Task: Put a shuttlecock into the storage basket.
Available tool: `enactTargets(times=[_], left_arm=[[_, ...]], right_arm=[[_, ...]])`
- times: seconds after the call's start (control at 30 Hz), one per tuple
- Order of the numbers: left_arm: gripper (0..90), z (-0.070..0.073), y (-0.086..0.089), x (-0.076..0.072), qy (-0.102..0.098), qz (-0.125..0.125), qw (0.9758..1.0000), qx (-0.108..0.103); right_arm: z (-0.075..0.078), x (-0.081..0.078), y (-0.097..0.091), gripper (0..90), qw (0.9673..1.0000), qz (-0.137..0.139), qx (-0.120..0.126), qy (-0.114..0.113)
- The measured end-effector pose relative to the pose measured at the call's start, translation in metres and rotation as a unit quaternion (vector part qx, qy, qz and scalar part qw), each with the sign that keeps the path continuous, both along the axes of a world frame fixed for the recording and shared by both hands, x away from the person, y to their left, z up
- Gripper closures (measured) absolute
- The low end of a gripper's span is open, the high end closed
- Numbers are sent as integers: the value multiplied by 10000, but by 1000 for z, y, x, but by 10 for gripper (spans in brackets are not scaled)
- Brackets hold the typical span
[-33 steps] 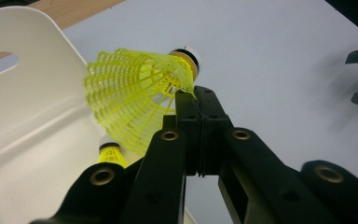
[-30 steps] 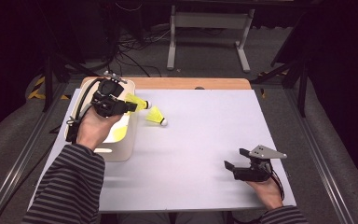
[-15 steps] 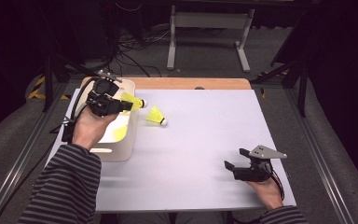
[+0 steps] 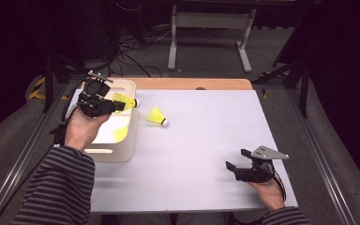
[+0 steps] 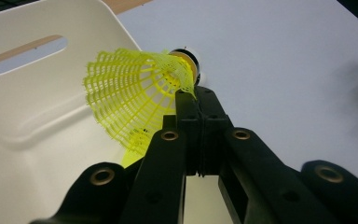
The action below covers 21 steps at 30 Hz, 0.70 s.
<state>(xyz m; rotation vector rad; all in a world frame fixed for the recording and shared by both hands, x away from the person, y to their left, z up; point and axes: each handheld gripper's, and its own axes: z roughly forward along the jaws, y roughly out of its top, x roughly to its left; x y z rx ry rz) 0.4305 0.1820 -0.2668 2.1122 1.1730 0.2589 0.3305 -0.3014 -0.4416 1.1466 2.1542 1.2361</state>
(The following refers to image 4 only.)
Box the white storage box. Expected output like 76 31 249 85
80 78 140 163

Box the right hand-held gripper cable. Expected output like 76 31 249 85
271 168 288 201

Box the aluminium floor rail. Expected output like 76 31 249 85
0 78 73 225
285 88 360 225

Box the person's right hand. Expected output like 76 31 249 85
247 178 286 212

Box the person's left hand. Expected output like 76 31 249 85
64 107 112 153

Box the black tripod stand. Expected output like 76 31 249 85
41 46 92 113
251 12 313 118

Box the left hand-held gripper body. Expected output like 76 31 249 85
75 69 118 119

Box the white metal stand frame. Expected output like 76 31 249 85
167 4 257 74

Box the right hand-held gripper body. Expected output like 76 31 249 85
233 144 291 184

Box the hand-held gripper cable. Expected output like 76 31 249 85
51 83 87 146
271 168 288 201

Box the left hand-held gripper cable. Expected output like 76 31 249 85
51 83 87 146

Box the bundle of black floor cables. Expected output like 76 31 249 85
99 27 173 79

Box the yellow plastic shuttlecock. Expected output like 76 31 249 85
112 91 142 115
145 106 170 128
112 126 129 143

